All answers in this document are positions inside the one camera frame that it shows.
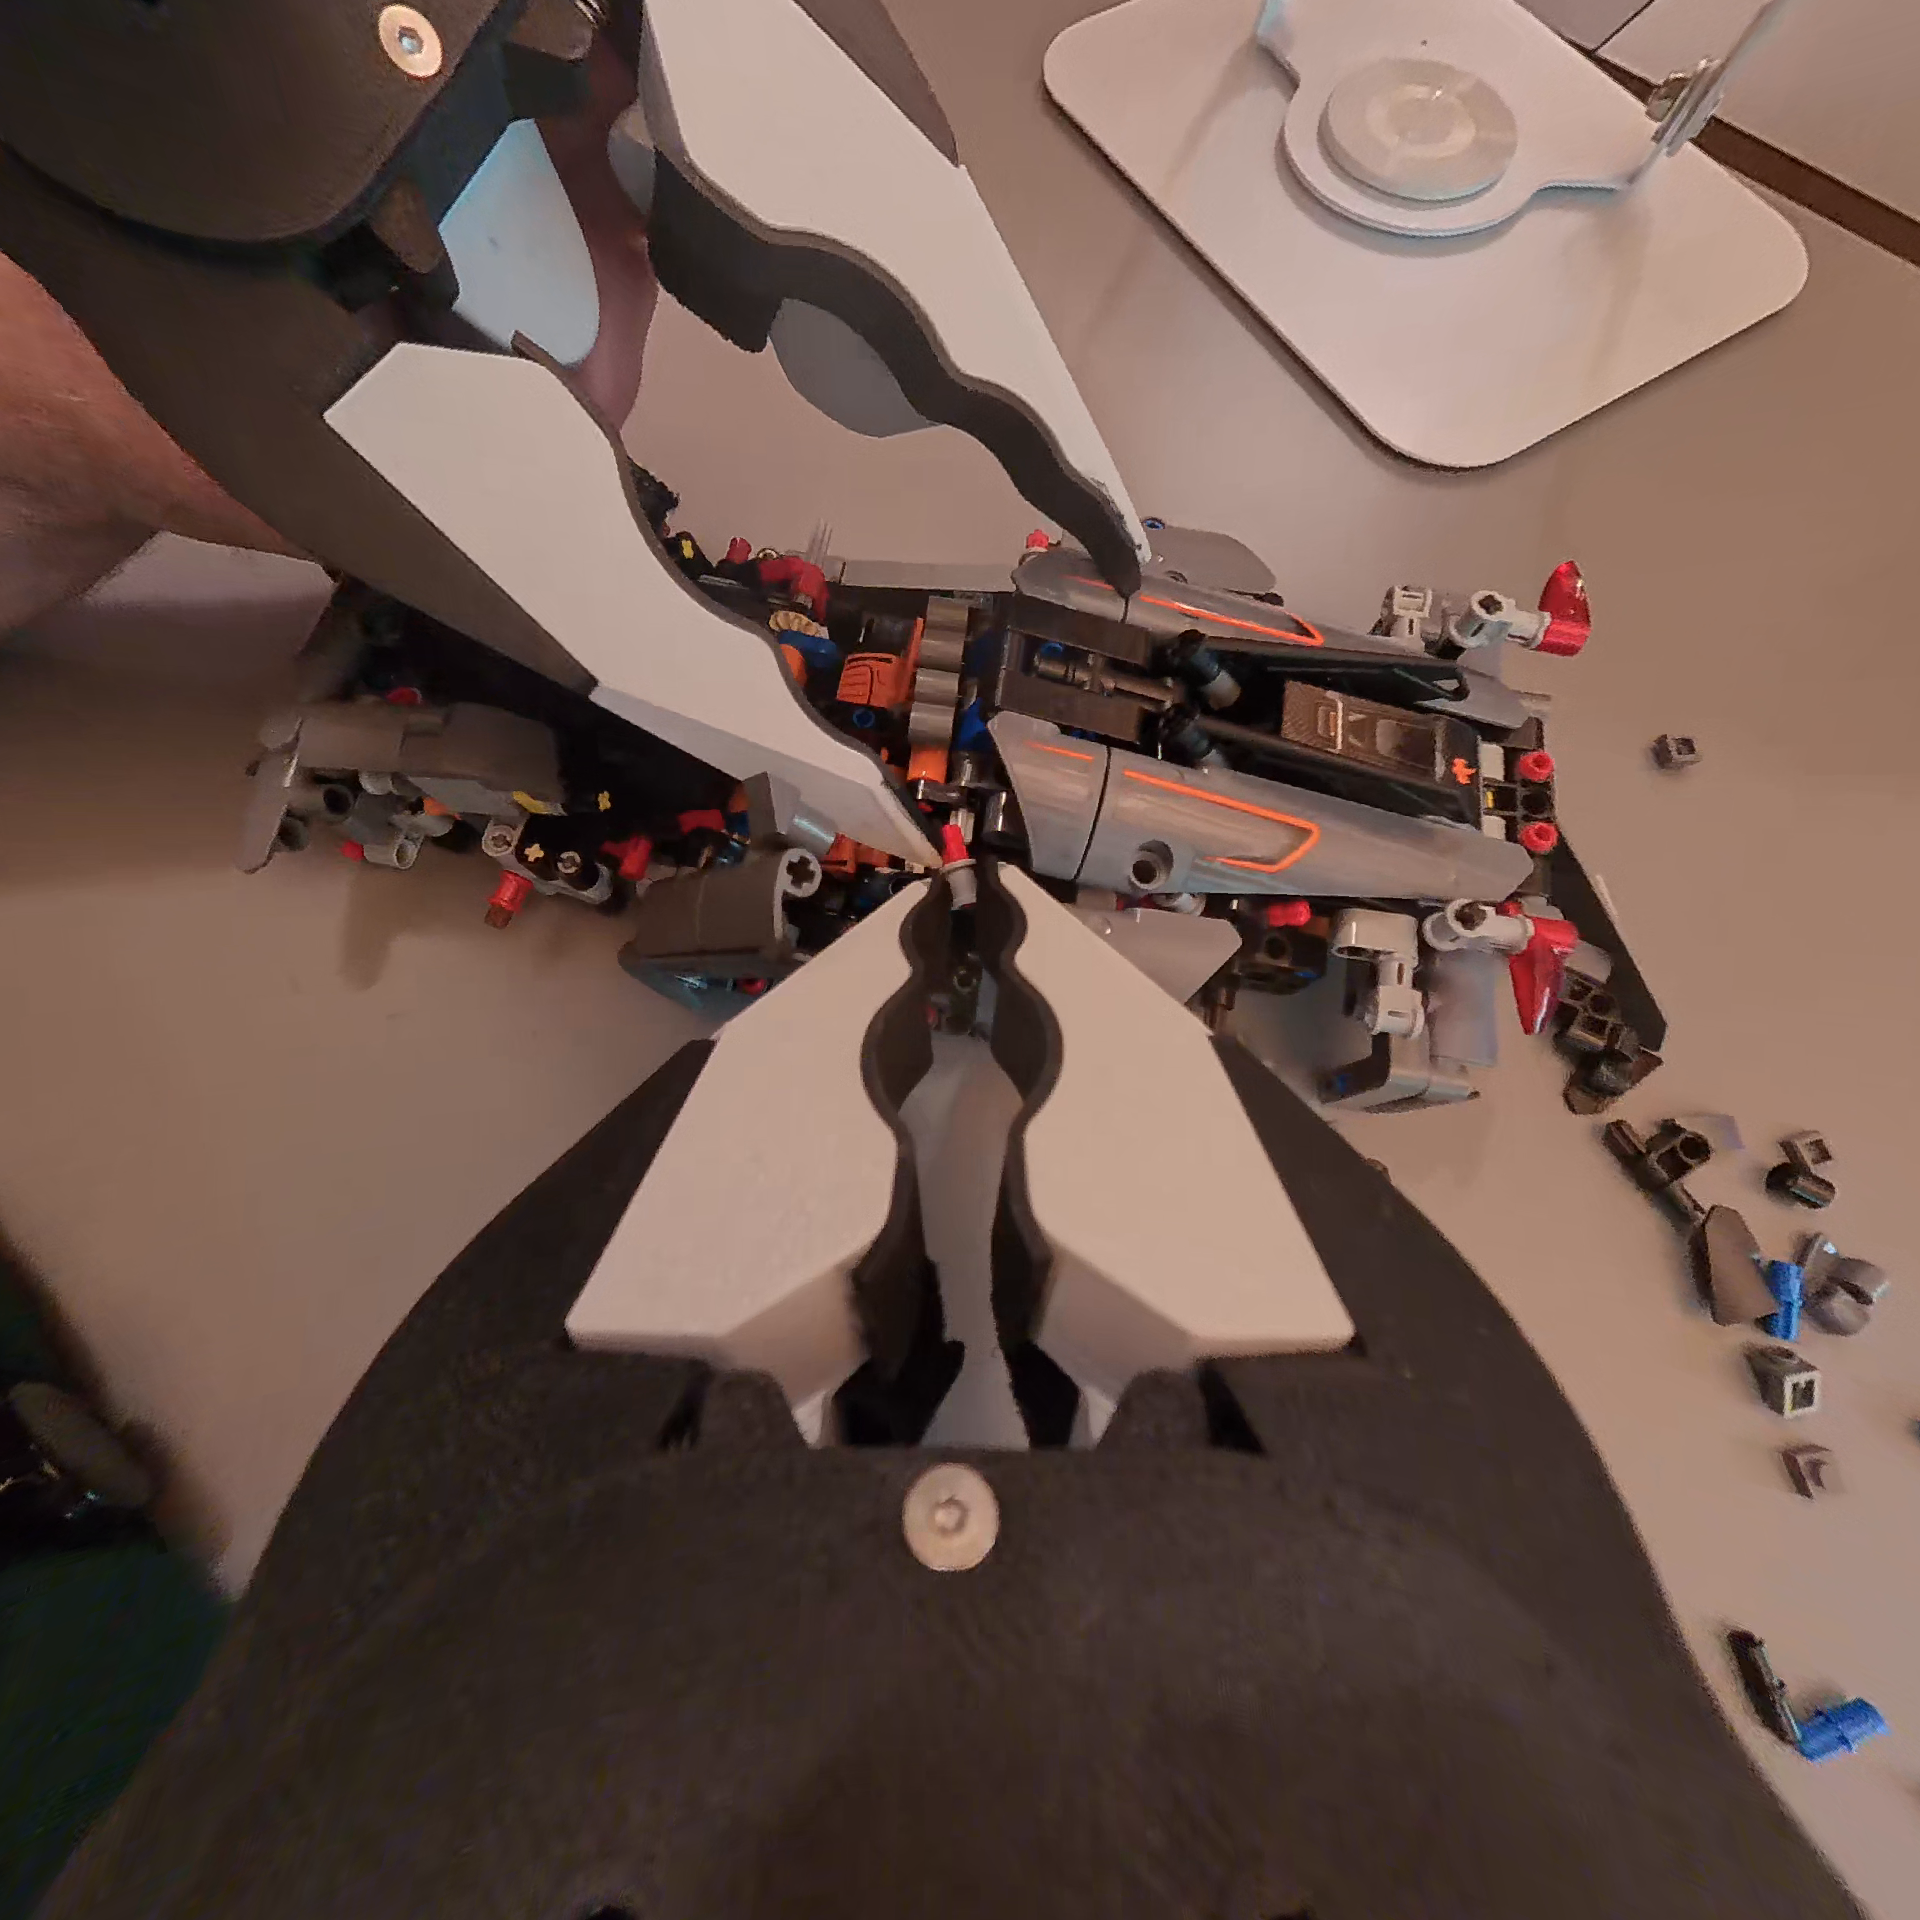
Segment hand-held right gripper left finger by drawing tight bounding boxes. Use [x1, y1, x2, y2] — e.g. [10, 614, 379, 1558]
[563, 881, 950, 1444]

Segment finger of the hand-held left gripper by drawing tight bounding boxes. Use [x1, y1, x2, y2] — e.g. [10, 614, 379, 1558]
[637, 0, 1155, 605]
[321, 343, 946, 876]

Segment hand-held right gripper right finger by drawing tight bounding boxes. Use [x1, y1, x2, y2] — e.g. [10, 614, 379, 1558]
[975, 870, 1361, 1444]

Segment grey black lego car chassis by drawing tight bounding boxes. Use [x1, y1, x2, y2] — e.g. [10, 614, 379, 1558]
[239, 516, 1596, 1116]

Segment orange-lined grey lego section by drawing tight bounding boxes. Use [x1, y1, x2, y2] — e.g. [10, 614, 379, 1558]
[988, 526, 1557, 905]

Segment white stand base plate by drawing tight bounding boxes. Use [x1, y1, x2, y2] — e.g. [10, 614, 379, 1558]
[1042, 0, 1811, 470]

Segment scattered loose lego pieces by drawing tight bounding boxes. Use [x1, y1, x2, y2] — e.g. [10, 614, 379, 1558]
[1602, 1118, 1898, 1766]

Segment person's left hand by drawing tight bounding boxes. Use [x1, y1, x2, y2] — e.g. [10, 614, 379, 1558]
[0, 247, 314, 641]

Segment person's green shirt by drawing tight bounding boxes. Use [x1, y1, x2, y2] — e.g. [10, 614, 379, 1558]
[0, 1246, 231, 1920]

